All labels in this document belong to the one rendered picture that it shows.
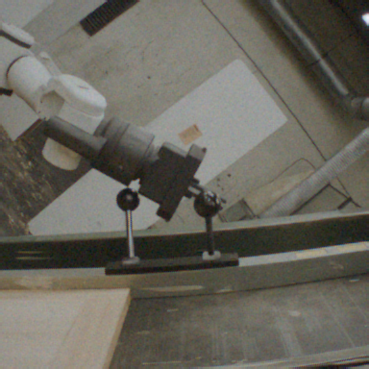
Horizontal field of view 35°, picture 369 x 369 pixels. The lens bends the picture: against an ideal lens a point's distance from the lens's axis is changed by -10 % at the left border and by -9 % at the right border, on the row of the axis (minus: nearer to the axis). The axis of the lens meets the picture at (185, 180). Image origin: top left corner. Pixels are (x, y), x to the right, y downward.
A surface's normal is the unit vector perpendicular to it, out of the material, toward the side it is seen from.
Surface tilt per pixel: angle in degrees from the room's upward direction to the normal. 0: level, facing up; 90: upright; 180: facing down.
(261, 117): 90
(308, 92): 90
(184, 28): 90
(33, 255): 90
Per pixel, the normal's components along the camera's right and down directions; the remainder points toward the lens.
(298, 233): -0.02, 0.12
